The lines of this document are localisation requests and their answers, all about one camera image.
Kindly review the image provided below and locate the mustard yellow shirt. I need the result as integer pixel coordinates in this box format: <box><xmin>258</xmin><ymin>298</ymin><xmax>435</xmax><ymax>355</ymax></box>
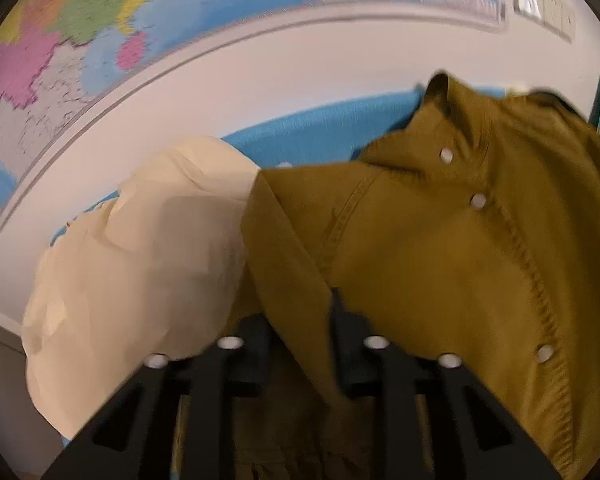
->
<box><xmin>230</xmin><ymin>74</ymin><xmax>600</xmax><ymax>479</ymax></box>

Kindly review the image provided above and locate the cream pillow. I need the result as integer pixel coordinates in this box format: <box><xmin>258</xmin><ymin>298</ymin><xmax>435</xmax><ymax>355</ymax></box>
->
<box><xmin>21</xmin><ymin>136</ymin><xmax>259</xmax><ymax>438</ymax></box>

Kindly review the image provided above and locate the blue bed sheet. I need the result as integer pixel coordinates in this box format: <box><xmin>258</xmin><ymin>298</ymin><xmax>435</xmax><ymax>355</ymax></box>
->
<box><xmin>49</xmin><ymin>86</ymin><xmax>508</xmax><ymax>246</ymax></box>

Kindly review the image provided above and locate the colourful wall map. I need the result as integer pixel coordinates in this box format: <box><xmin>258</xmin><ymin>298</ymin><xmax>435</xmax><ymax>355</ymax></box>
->
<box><xmin>0</xmin><ymin>0</ymin><xmax>504</xmax><ymax>219</ymax></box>

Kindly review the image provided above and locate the white wall switch panel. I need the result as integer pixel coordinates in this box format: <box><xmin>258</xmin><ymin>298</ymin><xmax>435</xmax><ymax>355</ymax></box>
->
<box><xmin>514</xmin><ymin>0</ymin><xmax>576</xmax><ymax>42</ymax></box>

